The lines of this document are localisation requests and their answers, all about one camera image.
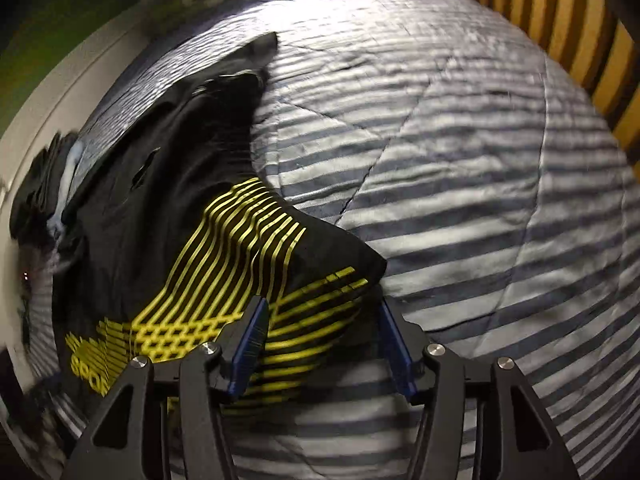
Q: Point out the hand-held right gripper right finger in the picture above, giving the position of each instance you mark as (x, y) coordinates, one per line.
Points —
(397, 355)

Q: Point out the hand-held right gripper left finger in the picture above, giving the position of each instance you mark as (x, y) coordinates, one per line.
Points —
(247, 347)

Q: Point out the black shirt with yellow stripes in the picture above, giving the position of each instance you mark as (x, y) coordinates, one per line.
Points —
(190, 160)

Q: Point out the grey striped blanket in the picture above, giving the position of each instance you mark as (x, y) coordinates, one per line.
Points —
(450, 185)

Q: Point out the stack of folded dark clothes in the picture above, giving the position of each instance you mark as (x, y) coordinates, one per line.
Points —
(35, 195)

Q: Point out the wooden slatted bed rail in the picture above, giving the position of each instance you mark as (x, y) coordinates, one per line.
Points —
(565, 5)

